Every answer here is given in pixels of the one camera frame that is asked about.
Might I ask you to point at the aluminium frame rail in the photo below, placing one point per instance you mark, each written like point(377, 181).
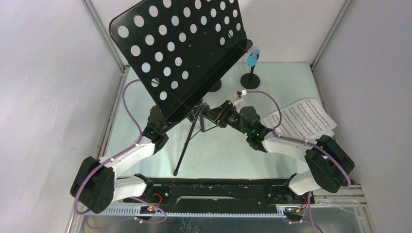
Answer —
point(343, 211)

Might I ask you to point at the blue toy microphone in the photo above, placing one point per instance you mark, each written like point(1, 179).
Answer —
point(253, 58)

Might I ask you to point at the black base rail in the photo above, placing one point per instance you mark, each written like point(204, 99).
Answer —
point(223, 196)

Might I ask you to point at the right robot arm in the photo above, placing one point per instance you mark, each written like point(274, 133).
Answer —
point(329, 165)

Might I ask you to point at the sheet music page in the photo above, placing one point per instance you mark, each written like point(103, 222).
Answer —
point(289, 127)
point(305, 117)

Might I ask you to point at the black music stand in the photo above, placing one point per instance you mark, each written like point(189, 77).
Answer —
point(179, 49)

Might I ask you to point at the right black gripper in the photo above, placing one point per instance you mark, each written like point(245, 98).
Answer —
point(218, 115)

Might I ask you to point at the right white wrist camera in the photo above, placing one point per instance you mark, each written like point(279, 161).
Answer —
point(239, 100)

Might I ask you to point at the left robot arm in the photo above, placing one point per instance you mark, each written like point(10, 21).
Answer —
point(98, 182)

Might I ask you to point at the right black microphone stand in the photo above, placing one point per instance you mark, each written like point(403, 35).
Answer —
point(250, 80)

